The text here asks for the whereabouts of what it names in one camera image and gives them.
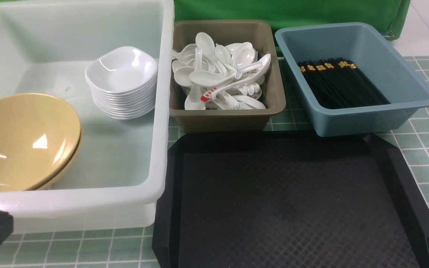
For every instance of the tan bowl in tub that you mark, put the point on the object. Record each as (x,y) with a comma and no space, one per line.
(40,138)

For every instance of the large white plastic tub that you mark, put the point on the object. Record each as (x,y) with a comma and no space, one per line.
(119,172)

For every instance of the stack of white dishes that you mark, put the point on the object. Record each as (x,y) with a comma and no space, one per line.
(123,83)

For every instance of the black plastic serving tray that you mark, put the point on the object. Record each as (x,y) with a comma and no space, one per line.
(289,200)

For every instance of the pile of white spoons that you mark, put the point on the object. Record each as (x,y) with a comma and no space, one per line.
(217,77)

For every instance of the bundle of black chopsticks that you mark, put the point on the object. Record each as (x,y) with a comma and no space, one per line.
(338,83)

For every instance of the blue plastic bin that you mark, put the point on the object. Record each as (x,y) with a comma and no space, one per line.
(405,90)

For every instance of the green checkered tablecloth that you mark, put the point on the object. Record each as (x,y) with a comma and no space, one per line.
(130,248)

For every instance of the green backdrop cloth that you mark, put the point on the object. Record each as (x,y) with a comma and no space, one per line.
(386,16)

